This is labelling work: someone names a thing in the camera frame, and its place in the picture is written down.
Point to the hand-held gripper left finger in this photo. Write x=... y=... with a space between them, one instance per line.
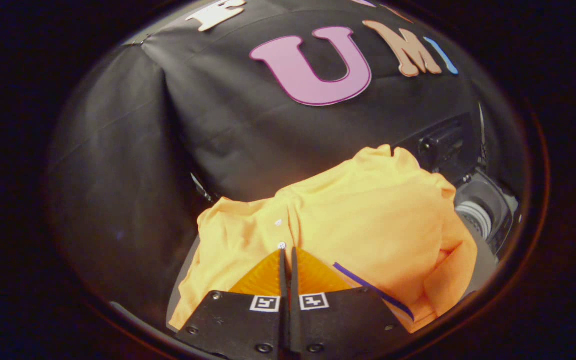
x=238 y=325

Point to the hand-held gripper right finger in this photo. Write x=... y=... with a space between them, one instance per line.
x=343 y=325

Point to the orange polo shirt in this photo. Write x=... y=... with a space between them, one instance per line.
x=368 y=215

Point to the metal backdrop stand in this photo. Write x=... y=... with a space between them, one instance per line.
x=202 y=187
x=483 y=135

